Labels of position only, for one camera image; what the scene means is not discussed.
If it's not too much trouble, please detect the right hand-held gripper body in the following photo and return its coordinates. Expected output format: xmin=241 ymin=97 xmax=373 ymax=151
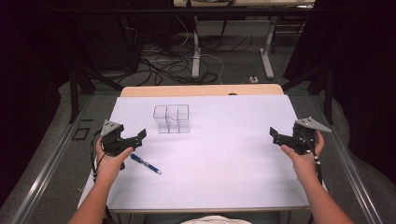
xmin=278 ymin=116 xmax=332 ymax=156

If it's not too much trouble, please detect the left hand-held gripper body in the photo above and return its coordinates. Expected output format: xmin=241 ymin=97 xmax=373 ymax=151
xmin=100 ymin=119 xmax=144 ymax=171

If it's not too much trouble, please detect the person's left hand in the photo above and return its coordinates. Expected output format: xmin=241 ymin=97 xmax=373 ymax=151
xmin=94 ymin=136 xmax=134 ymax=185

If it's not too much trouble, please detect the person's right hand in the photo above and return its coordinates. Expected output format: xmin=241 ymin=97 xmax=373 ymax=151
xmin=280 ymin=130 xmax=326 ymax=187

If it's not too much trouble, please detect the blue pen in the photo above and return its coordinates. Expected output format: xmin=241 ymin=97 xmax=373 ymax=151
xmin=130 ymin=153 xmax=163 ymax=175

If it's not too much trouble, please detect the clear plastic compartment organizer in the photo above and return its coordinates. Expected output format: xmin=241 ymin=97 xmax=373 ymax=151
xmin=152 ymin=104 xmax=191 ymax=134

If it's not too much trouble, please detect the black metal stand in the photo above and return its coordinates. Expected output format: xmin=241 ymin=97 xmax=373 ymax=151
xmin=281 ymin=63 xmax=335 ymax=125
xmin=68 ymin=59 xmax=125 ymax=124

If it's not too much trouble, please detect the white table sheet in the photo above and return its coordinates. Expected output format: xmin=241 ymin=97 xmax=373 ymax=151
xmin=77 ymin=94 xmax=329 ymax=211

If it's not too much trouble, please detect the person's light clothing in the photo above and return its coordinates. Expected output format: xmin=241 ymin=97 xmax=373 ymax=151
xmin=180 ymin=215 xmax=252 ymax=224

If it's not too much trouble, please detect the desk with white legs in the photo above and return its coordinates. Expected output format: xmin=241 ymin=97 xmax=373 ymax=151
xmin=173 ymin=0 xmax=316 ymax=80

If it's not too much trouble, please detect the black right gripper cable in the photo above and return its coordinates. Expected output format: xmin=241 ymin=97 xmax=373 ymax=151
xmin=299 ymin=133 xmax=324 ymax=185

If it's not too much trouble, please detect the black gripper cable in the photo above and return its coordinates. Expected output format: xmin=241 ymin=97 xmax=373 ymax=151
xmin=89 ymin=130 xmax=107 ymax=185
xmin=299 ymin=133 xmax=324 ymax=185

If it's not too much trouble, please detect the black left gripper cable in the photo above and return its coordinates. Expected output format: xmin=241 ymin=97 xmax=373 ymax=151
xmin=89 ymin=130 xmax=107 ymax=185

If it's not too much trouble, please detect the aluminium rail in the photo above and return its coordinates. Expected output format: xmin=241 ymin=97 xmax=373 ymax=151
xmin=312 ymin=94 xmax=385 ymax=224
xmin=10 ymin=94 xmax=93 ymax=224

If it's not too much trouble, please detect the tangle of floor cables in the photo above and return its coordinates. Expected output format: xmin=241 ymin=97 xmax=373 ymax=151
xmin=115 ymin=15 xmax=254 ymax=87

